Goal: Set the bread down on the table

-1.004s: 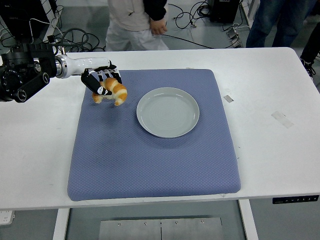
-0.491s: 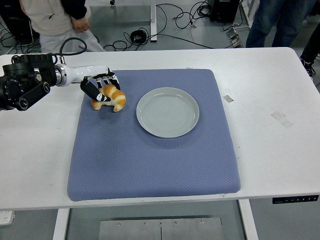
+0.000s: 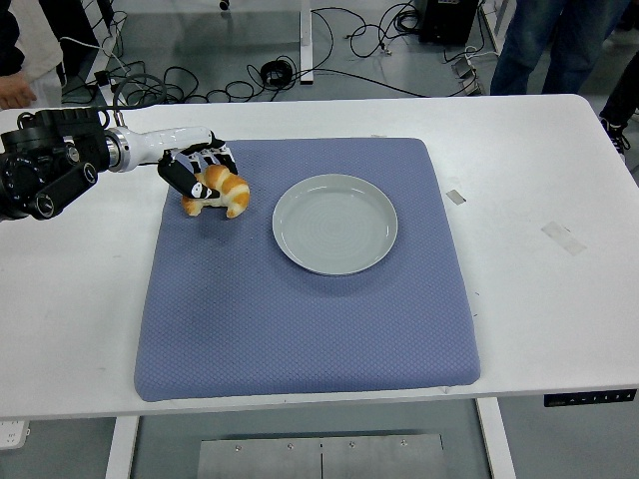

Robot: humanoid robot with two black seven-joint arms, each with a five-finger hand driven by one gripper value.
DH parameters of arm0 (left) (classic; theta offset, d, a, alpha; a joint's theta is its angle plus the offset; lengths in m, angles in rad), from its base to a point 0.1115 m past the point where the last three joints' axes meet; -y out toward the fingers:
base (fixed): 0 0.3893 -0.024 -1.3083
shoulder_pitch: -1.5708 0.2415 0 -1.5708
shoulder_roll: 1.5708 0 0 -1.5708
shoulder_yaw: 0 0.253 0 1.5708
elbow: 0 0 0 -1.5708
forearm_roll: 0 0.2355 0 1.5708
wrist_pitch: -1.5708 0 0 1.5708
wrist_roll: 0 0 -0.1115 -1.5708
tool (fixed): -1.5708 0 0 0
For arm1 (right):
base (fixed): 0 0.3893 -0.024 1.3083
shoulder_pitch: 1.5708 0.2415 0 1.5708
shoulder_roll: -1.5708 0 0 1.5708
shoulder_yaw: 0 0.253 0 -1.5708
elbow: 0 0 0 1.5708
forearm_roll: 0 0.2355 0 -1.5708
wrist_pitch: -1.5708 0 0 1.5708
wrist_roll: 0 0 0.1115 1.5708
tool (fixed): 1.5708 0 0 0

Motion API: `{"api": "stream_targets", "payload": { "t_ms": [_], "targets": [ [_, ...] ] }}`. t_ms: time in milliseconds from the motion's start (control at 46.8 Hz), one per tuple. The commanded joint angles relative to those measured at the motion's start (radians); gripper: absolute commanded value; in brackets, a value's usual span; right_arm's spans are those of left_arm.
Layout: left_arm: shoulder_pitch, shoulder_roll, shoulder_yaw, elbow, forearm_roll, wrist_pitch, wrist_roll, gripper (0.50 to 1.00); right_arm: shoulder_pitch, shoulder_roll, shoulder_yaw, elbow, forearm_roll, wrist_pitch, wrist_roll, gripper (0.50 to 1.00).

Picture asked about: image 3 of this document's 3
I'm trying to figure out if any large black equipment box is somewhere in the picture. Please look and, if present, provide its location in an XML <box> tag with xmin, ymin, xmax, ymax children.
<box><xmin>47</xmin><ymin>0</ymin><xmax>99</xmax><ymax>77</ymax></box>

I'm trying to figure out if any grey metal plate with screws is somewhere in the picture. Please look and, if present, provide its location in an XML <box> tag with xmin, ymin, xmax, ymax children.
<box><xmin>197</xmin><ymin>432</ymin><xmax>445</xmax><ymax>479</ymax></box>

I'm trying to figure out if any white background table leg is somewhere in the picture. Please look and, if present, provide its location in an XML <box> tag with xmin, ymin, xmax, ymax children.
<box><xmin>299</xmin><ymin>0</ymin><xmax>315</xmax><ymax>85</ymax></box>
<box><xmin>79</xmin><ymin>0</ymin><xmax>126</xmax><ymax>107</ymax></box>
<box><xmin>478</xmin><ymin>0</ymin><xmax>503</xmax><ymax>56</ymax></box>

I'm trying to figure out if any person's hand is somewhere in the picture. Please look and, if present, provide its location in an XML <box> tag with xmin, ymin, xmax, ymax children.
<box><xmin>0</xmin><ymin>73</ymin><xmax>38</xmax><ymax>111</ymax></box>

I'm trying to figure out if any black table control panel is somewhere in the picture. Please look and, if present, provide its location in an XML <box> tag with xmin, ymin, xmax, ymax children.
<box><xmin>542</xmin><ymin>388</ymin><xmax>638</xmax><ymax>408</ymax></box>

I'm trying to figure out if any round grey plate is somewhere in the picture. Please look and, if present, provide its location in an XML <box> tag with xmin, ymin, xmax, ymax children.
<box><xmin>272</xmin><ymin>173</ymin><xmax>399</xmax><ymax>277</ymax></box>

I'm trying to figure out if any small black equipment box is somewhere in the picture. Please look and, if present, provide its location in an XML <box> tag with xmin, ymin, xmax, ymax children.
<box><xmin>417</xmin><ymin>0</ymin><xmax>483</xmax><ymax>46</ymax></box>

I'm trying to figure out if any coiled black cable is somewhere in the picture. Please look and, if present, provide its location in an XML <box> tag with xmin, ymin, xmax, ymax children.
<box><xmin>259</xmin><ymin>58</ymin><xmax>295</xmax><ymax>87</ymax></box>

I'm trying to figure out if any person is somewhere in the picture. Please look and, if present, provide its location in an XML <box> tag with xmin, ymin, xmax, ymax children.
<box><xmin>0</xmin><ymin>0</ymin><xmax>67</xmax><ymax>109</ymax></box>
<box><xmin>490</xmin><ymin>0</ymin><xmax>626</xmax><ymax>97</ymax></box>
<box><xmin>597</xmin><ymin>63</ymin><xmax>639</xmax><ymax>162</ymax></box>

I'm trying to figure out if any white floor cable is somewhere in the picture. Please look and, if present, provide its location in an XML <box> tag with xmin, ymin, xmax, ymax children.
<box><xmin>59</xmin><ymin>36</ymin><xmax>132</xmax><ymax>76</ymax></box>

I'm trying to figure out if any blue quilted mat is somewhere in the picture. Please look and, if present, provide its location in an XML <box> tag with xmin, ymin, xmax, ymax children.
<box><xmin>133</xmin><ymin>138</ymin><xmax>483</xmax><ymax>404</ymax></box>

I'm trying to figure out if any large clear tape piece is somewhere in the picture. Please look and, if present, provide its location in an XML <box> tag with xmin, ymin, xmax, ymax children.
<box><xmin>541</xmin><ymin>221</ymin><xmax>587</xmax><ymax>256</ymax></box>

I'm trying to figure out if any long black floor cable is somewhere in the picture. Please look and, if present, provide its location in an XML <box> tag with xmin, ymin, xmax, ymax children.
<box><xmin>292</xmin><ymin>68</ymin><xmax>480</xmax><ymax>99</ymax></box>

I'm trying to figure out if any white power strip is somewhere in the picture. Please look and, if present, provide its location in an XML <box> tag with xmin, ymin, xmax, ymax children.
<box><xmin>0</xmin><ymin>420</ymin><xmax>30</xmax><ymax>451</ymax></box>

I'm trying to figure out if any looped black floor cable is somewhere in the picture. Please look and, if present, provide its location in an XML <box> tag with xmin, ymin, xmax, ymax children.
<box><xmin>347</xmin><ymin>3</ymin><xmax>418</xmax><ymax>59</ymax></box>

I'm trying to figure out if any grey metal foot pedal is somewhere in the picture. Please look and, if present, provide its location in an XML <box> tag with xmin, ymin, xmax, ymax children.
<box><xmin>451</xmin><ymin>55</ymin><xmax>486</xmax><ymax>96</ymax></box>

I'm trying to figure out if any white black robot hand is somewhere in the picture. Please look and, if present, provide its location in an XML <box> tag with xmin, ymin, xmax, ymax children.
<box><xmin>127</xmin><ymin>126</ymin><xmax>240</xmax><ymax>204</ymax></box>

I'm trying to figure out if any golden croissant bread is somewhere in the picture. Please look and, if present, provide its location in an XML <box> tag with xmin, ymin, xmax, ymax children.
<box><xmin>181</xmin><ymin>164</ymin><xmax>251</xmax><ymax>219</ymax></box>

